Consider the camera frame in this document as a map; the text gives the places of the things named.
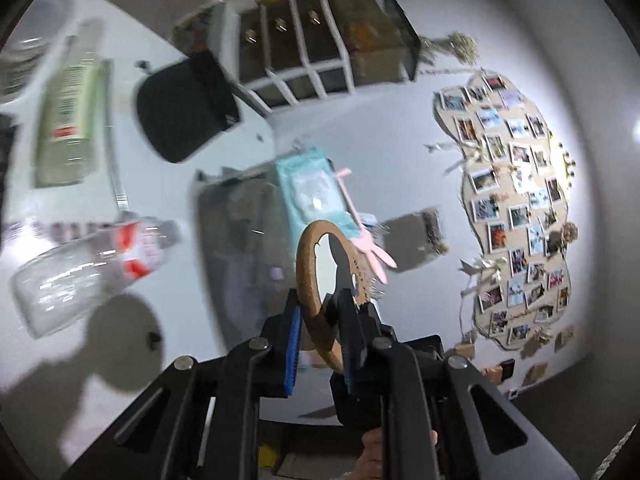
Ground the clear plastic container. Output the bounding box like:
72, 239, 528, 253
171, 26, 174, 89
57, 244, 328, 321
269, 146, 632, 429
192, 167, 321, 361

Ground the pink bunny stick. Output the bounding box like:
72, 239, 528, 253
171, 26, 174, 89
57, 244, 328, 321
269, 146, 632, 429
334, 167, 398, 286

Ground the glass tank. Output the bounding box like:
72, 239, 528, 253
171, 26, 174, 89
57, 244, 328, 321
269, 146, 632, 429
327, 0, 421, 83

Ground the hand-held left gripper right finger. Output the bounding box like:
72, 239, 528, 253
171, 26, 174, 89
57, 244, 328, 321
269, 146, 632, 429
330, 287, 582, 480

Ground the person's right hand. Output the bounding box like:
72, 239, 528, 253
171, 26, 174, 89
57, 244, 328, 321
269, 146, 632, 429
352, 429, 387, 480

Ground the black visor cap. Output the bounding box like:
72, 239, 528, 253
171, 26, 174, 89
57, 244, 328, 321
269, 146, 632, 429
136, 50, 242, 164

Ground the dried flower vase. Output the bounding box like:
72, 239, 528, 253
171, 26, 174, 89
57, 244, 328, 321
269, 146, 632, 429
420, 30, 481, 68

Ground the panda cork coaster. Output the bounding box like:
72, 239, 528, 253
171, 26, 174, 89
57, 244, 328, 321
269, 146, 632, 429
295, 220, 376, 372

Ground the clear water bottle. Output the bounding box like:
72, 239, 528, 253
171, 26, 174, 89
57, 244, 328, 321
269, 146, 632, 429
9, 217, 182, 338

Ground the photo board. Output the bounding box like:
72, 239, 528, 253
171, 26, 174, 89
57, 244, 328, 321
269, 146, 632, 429
432, 70, 581, 351

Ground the black thread spool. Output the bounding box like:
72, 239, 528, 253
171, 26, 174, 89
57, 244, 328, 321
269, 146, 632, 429
0, 115, 16, 211

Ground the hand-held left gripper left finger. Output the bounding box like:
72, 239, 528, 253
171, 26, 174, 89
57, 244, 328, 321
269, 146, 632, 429
59, 287, 303, 480

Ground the white drawer unit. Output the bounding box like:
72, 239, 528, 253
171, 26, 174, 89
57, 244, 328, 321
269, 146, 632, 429
210, 0, 358, 111

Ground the green label spray bottle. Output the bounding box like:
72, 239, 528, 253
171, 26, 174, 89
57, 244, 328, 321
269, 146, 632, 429
34, 22, 113, 188

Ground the blue wet wipes pack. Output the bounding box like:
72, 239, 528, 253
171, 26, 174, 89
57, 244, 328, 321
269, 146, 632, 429
275, 147, 366, 241

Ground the clear plastic tub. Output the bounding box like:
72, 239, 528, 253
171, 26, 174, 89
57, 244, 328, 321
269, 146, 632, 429
0, 0, 73, 101

